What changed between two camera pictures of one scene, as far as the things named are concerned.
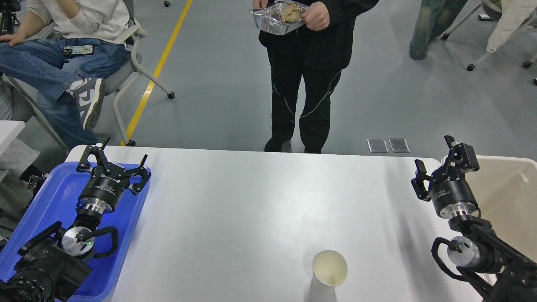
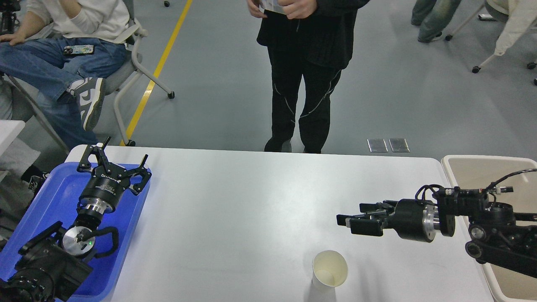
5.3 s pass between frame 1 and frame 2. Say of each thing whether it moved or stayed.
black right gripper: moved
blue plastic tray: stayed
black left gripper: stayed
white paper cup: stayed
